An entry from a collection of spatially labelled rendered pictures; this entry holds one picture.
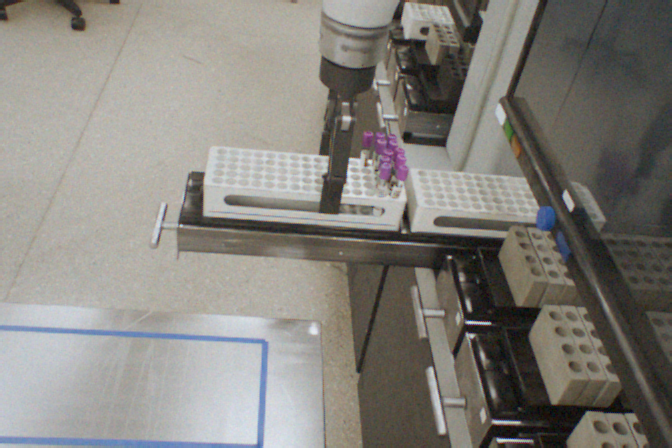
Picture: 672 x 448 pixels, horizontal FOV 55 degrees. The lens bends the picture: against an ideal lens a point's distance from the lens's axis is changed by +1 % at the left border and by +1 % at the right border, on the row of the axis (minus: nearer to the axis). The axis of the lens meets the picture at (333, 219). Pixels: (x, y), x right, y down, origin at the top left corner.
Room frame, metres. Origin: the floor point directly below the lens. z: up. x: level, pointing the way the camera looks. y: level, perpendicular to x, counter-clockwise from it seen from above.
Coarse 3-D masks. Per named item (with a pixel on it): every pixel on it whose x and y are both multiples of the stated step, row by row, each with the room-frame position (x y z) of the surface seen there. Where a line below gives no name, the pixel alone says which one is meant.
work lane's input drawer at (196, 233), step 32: (192, 192) 0.76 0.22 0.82; (160, 224) 0.75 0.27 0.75; (192, 224) 0.71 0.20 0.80; (224, 224) 0.72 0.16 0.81; (256, 224) 0.72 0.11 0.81; (288, 224) 0.73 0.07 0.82; (320, 224) 0.74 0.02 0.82; (256, 256) 0.71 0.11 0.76; (288, 256) 0.72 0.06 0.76; (320, 256) 0.73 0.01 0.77; (352, 256) 0.74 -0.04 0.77; (384, 256) 0.75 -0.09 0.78; (416, 256) 0.75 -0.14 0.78
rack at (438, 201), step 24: (408, 192) 0.84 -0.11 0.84; (432, 192) 0.81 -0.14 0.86; (456, 192) 0.82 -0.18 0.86; (480, 192) 0.84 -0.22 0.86; (504, 192) 0.85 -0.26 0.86; (528, 192) 0.86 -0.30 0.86; (408, 216) 0.80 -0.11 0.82; (432, 216) 0.77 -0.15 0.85; (456, 216) 0.84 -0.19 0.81; (480, 216) 0.78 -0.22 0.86; (504, 216) 0.79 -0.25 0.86; (528, 216) 0.80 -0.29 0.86
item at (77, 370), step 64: (0, 320) 0.47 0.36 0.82; (64, 320) 0.48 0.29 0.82; (128, 320) 0.50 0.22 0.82; (192, 320) 0.52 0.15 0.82; (256, 320) 0.53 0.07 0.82; (0, 384) 0.39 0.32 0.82; (64, 384) 0.40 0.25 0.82; (128, 384) 0.41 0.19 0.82; (192, 384) 0.43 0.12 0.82; (256, 384) 0.44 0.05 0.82; (320, 384) 0.46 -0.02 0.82
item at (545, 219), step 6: (540, 210) 0.65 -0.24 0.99; (546, 210) 0.64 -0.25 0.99; (552, 210) 0.64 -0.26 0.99; (540, 216) 0.64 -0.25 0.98; (546, 216) 0.63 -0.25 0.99; (552, 216) 0.63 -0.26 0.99; (540, 222) 0.63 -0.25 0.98; (546, 222) 0.63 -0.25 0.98; (552, 222) 0.63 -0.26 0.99; (540, 228) 0.63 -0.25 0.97; (546, 228) 0.62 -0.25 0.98
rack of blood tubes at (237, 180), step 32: (224, 160) 0.80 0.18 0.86; (256, 160) 0.81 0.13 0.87; (288, 160) 0.82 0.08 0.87; (320, 160) 0.84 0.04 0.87; (352, 160) 0.85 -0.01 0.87; (224, 192) 0.72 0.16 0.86; (256, 192) 0.73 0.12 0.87; (288, 192) 0.74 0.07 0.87; (320, 192) 0.75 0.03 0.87; (352, 192) 0.77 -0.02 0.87; (352, 224) 0.75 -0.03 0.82
